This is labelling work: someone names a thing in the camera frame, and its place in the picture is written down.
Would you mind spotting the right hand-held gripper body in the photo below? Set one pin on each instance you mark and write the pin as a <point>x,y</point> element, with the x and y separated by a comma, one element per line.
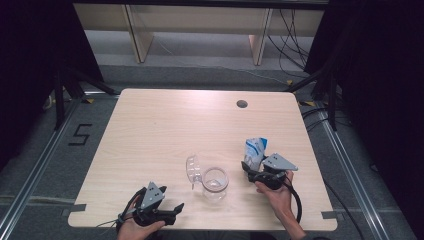
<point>278,163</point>

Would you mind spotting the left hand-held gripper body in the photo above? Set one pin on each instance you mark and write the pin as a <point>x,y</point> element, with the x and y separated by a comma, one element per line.
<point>151,196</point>

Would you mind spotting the blue white milk carton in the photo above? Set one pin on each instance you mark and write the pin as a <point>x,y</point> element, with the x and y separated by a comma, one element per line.
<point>255,150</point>

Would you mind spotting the clear jar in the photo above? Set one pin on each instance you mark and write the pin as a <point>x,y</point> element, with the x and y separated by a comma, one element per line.
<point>215,193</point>

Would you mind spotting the person's right hand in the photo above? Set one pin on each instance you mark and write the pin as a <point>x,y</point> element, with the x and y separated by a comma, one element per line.
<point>280,200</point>

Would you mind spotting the person's left hand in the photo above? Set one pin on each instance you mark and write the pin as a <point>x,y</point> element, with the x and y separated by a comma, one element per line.
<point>133,231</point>

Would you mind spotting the grey round table grommet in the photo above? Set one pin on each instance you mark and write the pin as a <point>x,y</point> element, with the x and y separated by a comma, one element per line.
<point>242,104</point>

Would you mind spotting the yellow black tape piece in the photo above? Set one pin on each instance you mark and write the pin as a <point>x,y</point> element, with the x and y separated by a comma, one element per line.
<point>88,100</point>
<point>308,103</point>

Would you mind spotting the small yellow tape piece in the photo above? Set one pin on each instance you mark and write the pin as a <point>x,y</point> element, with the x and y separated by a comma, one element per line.
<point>289,81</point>

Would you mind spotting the black metal stand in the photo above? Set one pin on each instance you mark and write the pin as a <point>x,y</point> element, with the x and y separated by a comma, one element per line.
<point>59,100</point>
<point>332,100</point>

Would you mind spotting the black curtain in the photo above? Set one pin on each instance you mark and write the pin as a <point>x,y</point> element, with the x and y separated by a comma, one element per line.
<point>383,66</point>
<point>30,50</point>

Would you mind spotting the light wooden shelf unit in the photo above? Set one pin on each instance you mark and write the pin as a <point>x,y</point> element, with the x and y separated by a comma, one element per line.
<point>140,43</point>

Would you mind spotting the aluminium floor rail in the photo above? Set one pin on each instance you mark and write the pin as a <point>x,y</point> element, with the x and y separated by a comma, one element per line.
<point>347,166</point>
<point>44,156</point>

